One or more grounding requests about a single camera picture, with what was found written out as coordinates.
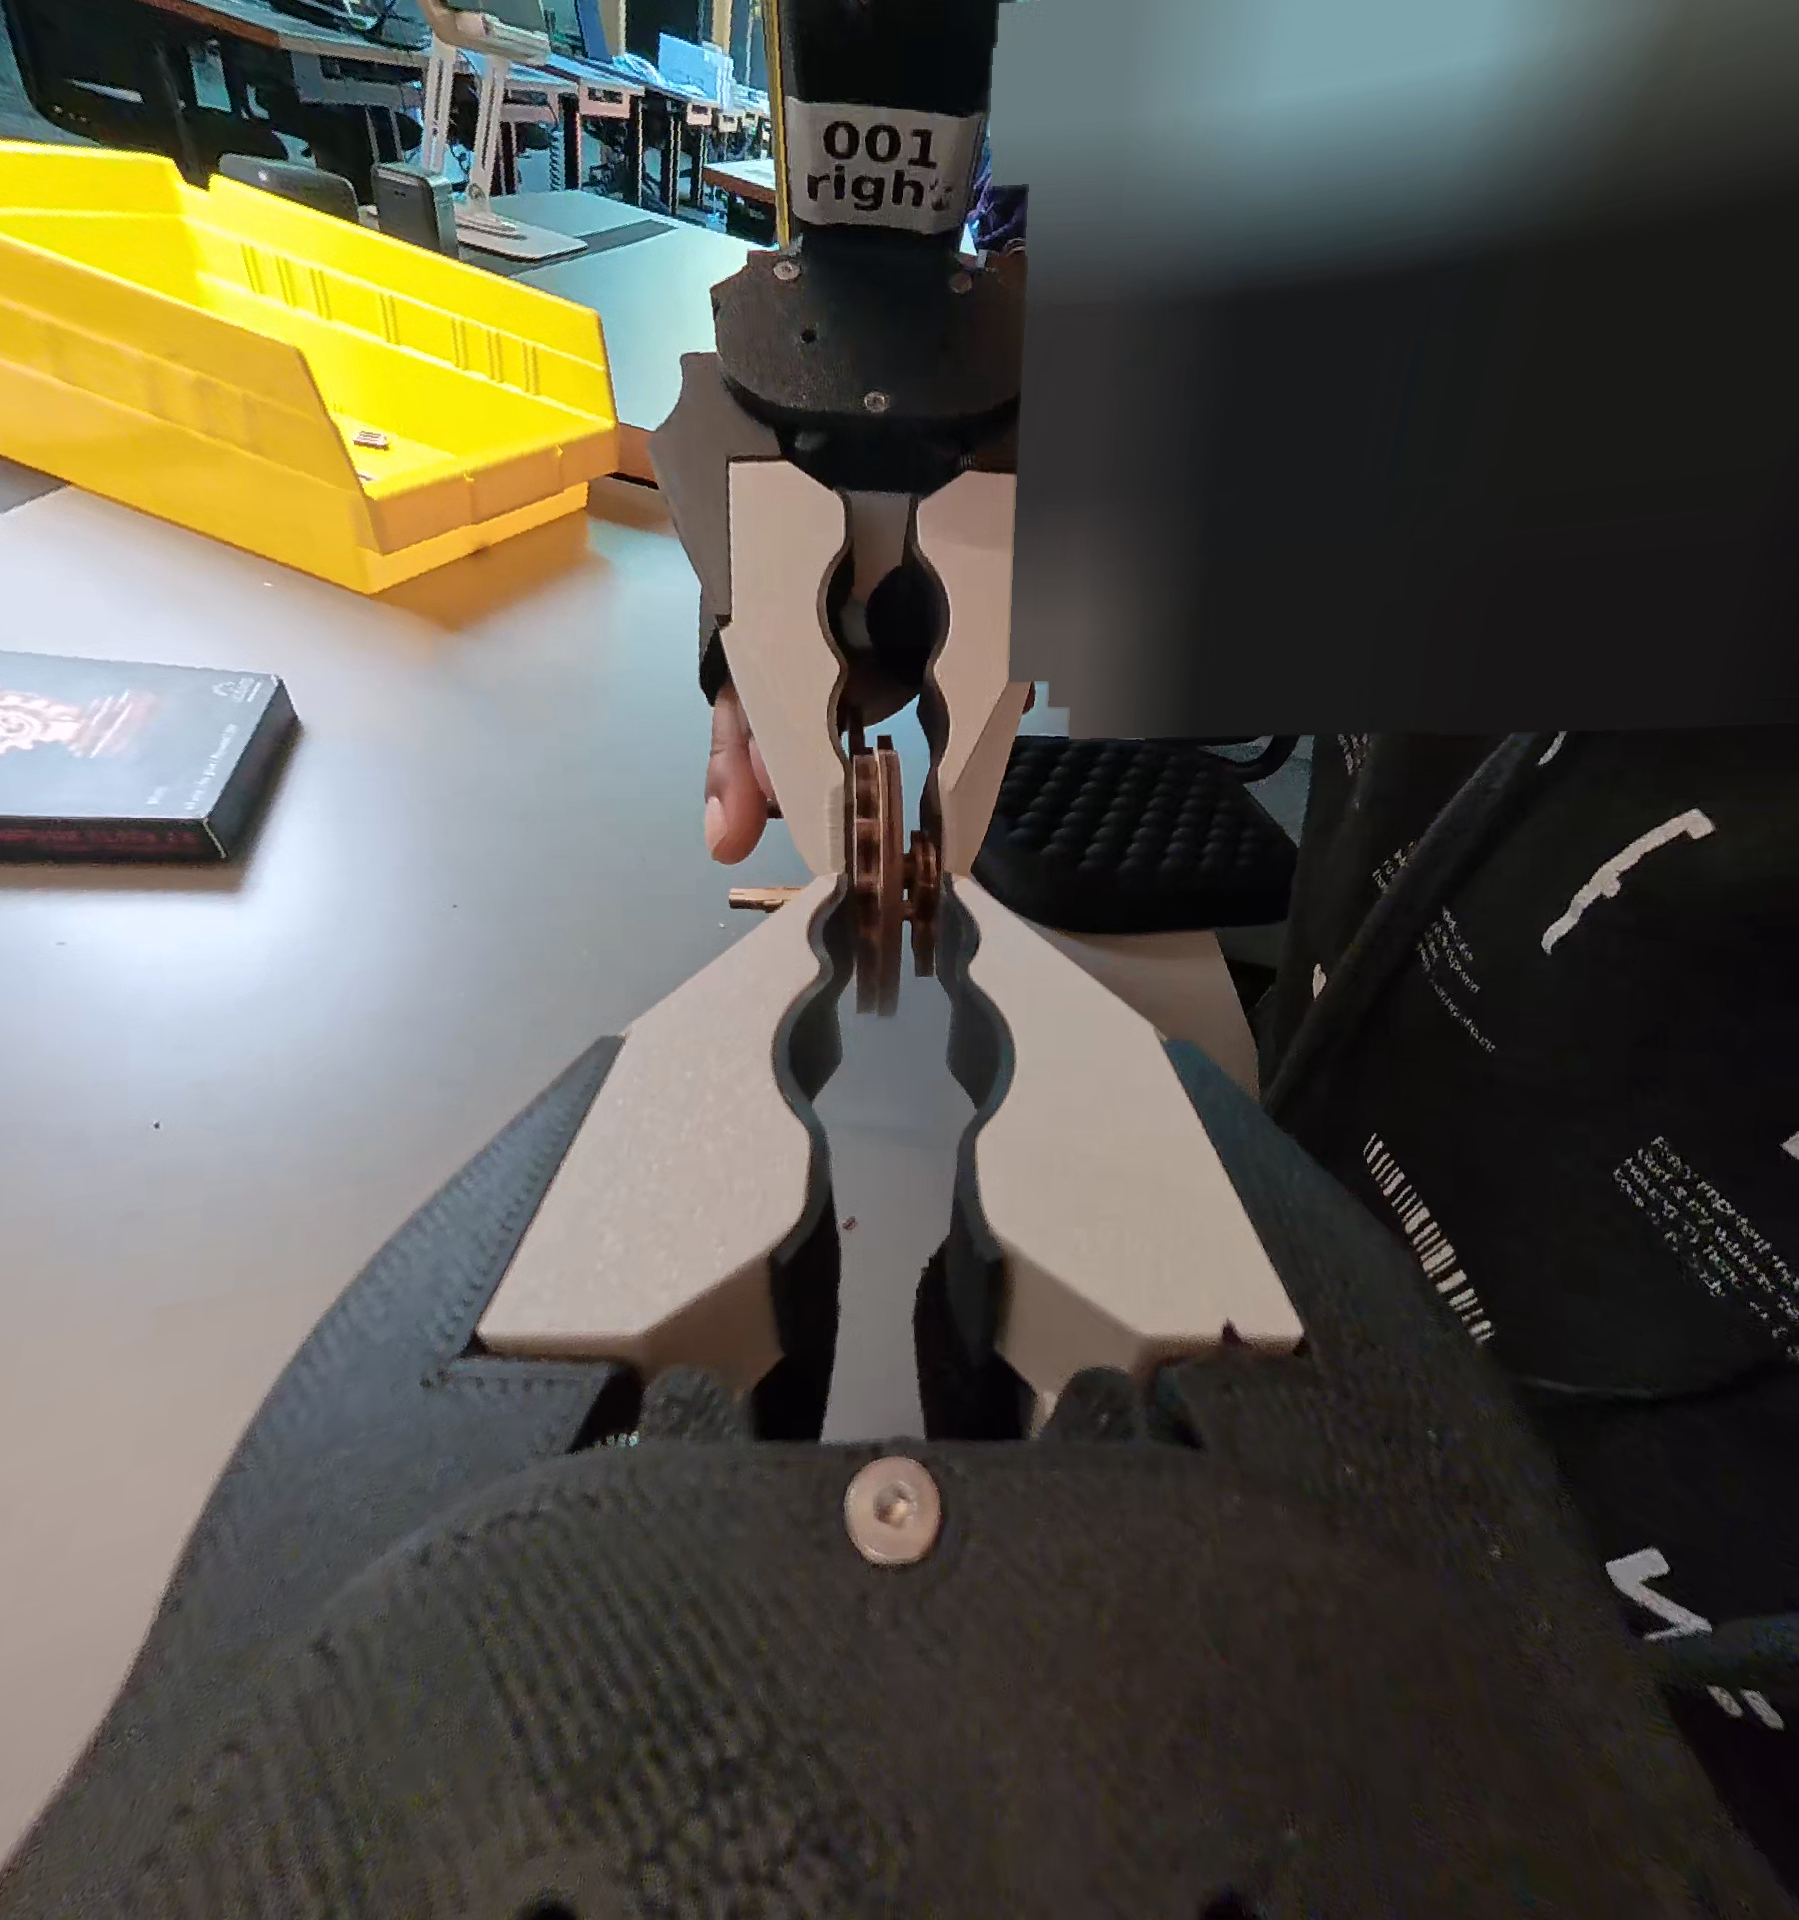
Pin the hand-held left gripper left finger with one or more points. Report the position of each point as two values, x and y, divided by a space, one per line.
645 1186

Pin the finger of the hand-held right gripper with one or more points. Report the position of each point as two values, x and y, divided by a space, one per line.
984 631
770 600

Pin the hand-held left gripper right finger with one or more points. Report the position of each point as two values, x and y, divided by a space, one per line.
1140 1186

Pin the wooden gear assembly with pegs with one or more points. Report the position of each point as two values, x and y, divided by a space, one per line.
879 857

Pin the small wooden pinion gear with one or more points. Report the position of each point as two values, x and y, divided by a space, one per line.
923 901

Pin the person's right hand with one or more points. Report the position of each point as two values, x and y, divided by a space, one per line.
735 794

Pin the wood-edged grey table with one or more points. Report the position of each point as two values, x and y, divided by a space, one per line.
660 300

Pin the black textured seat cushion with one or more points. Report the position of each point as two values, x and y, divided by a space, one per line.
1122 825

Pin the person's black printed hoodie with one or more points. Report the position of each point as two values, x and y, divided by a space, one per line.
1588 1199

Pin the small grey box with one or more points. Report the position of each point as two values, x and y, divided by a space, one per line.
417 204

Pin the yellow plastic bin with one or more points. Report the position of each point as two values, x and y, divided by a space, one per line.
166 391

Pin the dark wooden table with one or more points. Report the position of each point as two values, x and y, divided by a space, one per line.
239 32

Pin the black puzzle box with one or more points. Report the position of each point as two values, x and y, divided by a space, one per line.
90 751

